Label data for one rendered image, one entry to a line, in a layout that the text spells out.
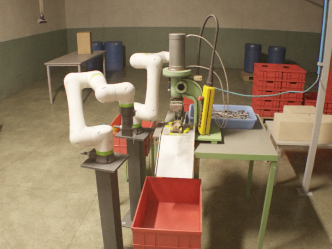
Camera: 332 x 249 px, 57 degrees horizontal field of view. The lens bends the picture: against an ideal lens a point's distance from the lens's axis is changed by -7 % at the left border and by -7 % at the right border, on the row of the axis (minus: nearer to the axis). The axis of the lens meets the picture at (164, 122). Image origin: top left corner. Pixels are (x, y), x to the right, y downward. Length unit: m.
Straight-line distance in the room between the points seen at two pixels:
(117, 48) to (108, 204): 8.00
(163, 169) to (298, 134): 1.86
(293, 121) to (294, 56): 7.58
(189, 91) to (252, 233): 1.45
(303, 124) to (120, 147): 1.95
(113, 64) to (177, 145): 7.88
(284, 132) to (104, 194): 2.10
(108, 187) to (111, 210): 0.20
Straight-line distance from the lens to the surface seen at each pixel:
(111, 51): 10.06
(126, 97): 1.91
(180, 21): 10.61
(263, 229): 2.71
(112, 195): 2.36
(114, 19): 10.96
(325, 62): 3.36
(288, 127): 3.63
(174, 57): 2.36
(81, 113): 2.22
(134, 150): 2.75
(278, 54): 9.00
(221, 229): 3.12
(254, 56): 9.31
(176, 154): 2.35
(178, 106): 2.41
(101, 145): 2.18
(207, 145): 2.42
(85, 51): 7.84
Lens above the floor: 1.94
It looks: 20 degrees down
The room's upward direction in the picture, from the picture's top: straight up
